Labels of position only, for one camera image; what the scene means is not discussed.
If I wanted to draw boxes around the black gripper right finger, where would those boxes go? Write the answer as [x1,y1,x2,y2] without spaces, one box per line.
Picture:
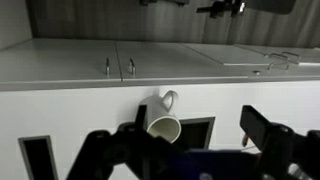
[239,104,320,180]

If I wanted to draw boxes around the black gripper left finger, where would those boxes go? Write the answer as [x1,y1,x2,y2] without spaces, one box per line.
[65,104,188,180]

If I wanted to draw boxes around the white christmas print mug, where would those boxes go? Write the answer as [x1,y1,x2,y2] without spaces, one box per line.
[138,89,183,145]

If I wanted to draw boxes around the open white cabinet door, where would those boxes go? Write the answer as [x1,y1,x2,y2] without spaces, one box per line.
[182,42,320,67]

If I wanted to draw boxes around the dark chair seat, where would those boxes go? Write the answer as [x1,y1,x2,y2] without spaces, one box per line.
[244,0,297,15]

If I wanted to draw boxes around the silver cabinet door handle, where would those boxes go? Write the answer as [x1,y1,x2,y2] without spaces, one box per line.
[128,58,137,77]
[104,57,111,76]
[266,61,291,73]
[264,50,301,64]

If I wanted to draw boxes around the black stand mount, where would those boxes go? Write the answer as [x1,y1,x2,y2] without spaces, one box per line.
[195,0,247,19]

